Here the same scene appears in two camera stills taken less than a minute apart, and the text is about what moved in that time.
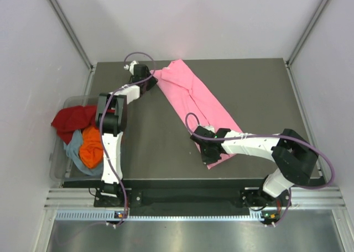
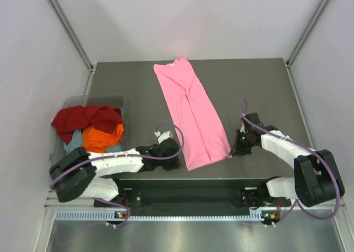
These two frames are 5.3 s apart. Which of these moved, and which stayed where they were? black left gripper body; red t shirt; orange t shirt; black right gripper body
Moved: black left gripper body; black right gripper body
Stayed: orange t shirt; red t shirt
